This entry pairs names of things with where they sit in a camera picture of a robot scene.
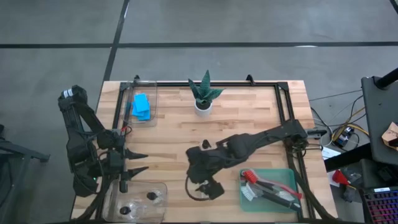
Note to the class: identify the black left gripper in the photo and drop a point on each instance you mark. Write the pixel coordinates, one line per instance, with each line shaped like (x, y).
(116, 163)

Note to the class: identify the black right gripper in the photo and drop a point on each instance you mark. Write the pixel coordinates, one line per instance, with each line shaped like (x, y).
(215, 190)

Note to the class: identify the clear pump bottle holding water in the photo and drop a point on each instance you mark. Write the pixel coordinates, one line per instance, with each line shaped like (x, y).
(125, 210)

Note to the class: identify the blue sponge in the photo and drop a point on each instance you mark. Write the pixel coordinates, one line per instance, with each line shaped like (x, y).
(141, 101)
(136, 111)
(146, 115)

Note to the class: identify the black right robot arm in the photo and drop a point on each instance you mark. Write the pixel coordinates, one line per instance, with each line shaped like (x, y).
(248, 143)

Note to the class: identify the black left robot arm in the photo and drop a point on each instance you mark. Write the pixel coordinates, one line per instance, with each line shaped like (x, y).
(77, 124)

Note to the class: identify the large clear plastic bin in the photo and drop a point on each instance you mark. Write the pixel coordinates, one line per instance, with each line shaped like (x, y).
(109, 202)

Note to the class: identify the teal plastic bin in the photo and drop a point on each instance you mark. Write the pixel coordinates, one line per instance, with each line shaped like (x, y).
(280, 179)

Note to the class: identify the small clear plastic container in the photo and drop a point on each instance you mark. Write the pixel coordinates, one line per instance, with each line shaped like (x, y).
(152, 90)

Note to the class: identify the white plant pot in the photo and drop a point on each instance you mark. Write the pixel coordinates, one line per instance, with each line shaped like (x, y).
(203, 112)

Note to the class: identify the green spiky succulent plant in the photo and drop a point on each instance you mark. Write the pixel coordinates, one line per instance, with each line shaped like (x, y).
(205, 90)

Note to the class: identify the dark grey stand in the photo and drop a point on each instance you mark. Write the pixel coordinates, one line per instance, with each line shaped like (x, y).
(18, 152)

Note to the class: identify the white paper sheet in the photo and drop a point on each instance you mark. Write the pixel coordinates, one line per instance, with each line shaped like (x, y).
(330, 153)

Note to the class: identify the red funnel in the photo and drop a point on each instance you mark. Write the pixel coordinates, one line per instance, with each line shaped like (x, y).
(339, 178)

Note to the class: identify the blue and black power box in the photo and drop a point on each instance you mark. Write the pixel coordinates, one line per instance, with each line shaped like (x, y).
(344, 137)

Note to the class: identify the backlit keyboard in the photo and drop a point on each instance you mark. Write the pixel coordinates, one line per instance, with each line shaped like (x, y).
(382, 207)

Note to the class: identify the black cart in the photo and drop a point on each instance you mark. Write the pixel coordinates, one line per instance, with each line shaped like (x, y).
(381, 118)

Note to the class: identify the cardboard box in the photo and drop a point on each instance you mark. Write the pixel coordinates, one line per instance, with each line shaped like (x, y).
(391, 135)

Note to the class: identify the black aluminium table frame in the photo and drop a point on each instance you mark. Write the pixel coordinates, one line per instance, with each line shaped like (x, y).
(217, 84)

